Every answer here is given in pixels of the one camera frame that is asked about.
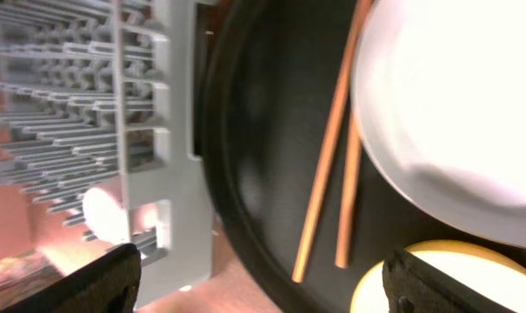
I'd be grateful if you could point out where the left wooden chopstick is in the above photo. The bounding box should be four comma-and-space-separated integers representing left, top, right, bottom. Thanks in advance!
291, 0, 373, 283

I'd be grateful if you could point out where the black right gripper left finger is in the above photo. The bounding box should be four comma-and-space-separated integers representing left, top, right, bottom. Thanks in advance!
1, 243, 141, 313

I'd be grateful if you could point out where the right wooden chopstick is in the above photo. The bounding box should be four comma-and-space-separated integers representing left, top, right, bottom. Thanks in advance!
335, 116, 361, 269

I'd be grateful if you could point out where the pale grey plate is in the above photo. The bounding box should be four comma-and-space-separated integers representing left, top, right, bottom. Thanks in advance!
350, 0, 526, 251

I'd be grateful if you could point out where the wooden chopstick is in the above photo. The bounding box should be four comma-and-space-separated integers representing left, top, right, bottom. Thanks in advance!
335, 116, 361, 269
291, 0, 373, 283

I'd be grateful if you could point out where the pink cup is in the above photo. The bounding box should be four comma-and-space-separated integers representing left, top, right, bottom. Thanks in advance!
82, 185, 127, 245

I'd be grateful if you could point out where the round black tray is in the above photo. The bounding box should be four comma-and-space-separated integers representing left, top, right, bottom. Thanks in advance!
200, 0, 526, 312

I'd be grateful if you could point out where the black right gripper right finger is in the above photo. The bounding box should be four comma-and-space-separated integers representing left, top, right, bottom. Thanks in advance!
382, 250, 512, 313

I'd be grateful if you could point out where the grey dishwasher rack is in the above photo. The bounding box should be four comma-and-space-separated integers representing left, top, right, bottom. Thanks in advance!
0, 0, 213, 309

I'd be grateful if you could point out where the yellow bowl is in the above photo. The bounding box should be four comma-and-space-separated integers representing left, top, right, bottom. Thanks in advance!
350, 240, 526, 313

